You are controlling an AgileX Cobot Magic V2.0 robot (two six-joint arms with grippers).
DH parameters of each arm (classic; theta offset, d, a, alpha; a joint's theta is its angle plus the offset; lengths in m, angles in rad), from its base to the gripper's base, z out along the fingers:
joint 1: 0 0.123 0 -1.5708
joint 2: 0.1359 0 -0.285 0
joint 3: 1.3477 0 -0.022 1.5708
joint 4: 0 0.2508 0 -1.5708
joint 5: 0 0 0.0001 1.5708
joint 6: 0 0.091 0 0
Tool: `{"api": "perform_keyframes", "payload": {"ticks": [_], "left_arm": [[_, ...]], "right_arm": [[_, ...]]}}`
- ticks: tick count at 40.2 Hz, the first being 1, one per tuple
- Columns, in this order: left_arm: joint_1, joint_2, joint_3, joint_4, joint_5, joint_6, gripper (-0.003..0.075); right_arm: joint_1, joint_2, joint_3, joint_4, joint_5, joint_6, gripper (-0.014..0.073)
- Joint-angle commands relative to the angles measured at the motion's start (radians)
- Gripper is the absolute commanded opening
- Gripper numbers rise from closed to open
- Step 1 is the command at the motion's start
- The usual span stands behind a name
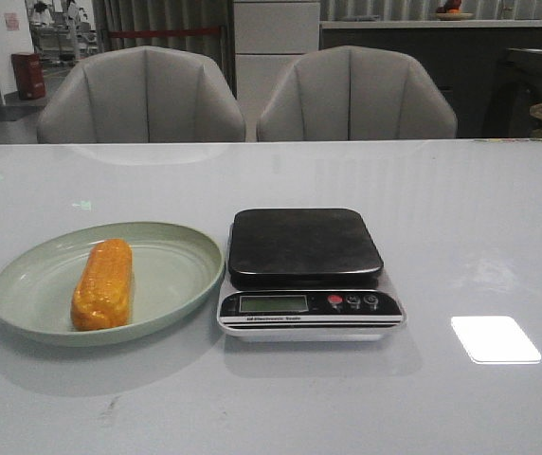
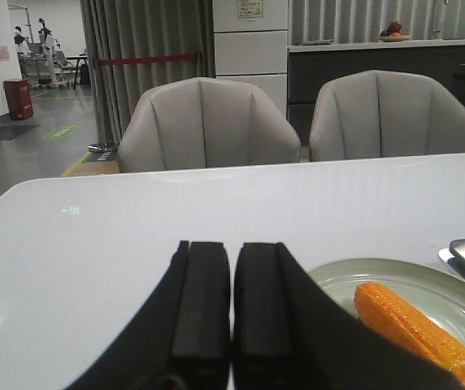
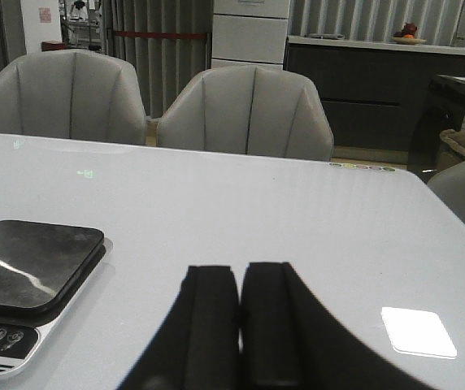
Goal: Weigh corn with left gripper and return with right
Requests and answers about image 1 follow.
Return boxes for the yellow corn cob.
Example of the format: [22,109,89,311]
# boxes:
[70,238,133,331]

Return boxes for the digital kitchen scale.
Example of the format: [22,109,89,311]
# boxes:
[216,208,407,341]

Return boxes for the right grey chair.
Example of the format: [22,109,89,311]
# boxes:
[256,45,458,142]

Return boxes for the grey chair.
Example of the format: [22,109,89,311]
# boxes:
[256,45,458,142]
[36,45,246,144]

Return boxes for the pale green plate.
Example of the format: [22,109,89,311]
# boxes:
[0,222,225,347]

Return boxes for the left grey chair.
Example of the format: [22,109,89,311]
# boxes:
[36,45,246,144]

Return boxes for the white drawer cabinet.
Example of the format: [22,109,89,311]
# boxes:
[233,1,320,101]

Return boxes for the coloured sticker strip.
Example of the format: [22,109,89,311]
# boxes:
[472,137,542,143]

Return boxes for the dark counter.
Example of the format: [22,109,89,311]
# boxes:
[319,19,542,137]

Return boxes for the fruit bowl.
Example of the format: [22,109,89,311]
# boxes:
[435,0,474,21]

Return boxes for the red box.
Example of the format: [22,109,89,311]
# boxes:
[11,52,45,100]

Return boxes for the dark side table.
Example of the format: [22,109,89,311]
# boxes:
[482,48,542,137]

